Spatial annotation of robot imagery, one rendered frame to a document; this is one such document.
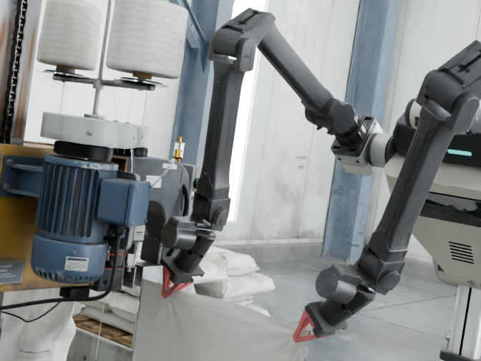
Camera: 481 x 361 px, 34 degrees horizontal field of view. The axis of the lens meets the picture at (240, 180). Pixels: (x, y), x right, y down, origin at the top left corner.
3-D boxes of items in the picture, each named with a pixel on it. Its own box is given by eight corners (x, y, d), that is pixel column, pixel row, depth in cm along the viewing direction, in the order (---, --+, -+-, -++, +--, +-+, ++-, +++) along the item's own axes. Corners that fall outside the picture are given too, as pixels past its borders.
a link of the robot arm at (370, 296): (383, 299, 157) (373, 276, 160) (362, 292, 152) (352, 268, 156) (358, 318, 160) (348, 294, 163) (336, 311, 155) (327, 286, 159)
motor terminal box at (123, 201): (146, 236, 165) (154, 181, 164) (129, 241, 155) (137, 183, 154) (109, 229, 167) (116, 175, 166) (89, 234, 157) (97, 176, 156)
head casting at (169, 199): (179, 264, 210) (195, 154, 209) (111, 268, 191) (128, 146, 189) (103, 242, 229) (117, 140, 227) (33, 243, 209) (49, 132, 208)
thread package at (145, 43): (195, 86, 175) (205, 8, 174) (142, 74, 162) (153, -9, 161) (142, 80, 185) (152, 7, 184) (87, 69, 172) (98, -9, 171)
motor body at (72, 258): (118, 284, 165) (134, 166, 164) (61, 289, 153) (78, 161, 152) (70, 268, 174) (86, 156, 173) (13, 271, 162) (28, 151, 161)
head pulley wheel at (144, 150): (154, 158, 202) (155, 149, 202) (129, 156, 195) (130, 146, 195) (129, 154, 207) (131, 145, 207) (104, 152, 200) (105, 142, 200)
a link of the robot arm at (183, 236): (231, 210, 180) (208, 197, 186) (194, 203, 172) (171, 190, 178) (215, 258, 181) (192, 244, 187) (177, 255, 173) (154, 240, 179)
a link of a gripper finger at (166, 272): (148, 287, 189) (167, 258, 186) (168, 286, 194) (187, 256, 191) (164, 307, 185) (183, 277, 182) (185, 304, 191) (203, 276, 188)
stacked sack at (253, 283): (279, 296, 555) (282, 276, 554) (218, 304, 501) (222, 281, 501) (230, 282, 582) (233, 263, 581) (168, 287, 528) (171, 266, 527)
